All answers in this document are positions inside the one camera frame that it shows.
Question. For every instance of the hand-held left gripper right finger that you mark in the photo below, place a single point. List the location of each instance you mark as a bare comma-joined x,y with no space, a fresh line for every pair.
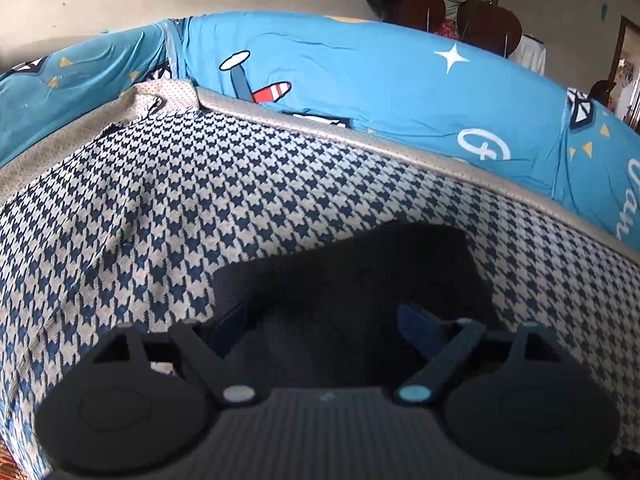
417,330

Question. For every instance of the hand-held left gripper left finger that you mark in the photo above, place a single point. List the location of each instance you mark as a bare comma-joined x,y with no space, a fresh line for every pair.
230,327

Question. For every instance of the black shirt with white stripes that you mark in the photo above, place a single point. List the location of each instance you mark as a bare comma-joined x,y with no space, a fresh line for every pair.
350,280

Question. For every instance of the houndstooth mattress cover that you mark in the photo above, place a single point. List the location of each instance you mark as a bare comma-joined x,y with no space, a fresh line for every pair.
150,185

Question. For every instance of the blue printed bed sheet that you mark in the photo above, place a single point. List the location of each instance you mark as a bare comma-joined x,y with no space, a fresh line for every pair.
375,85

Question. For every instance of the white-clothed table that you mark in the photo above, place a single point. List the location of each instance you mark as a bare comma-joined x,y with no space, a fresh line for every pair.
530,55

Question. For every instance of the dark chair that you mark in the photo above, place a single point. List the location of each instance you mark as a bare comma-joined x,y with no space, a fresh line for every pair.
602,92

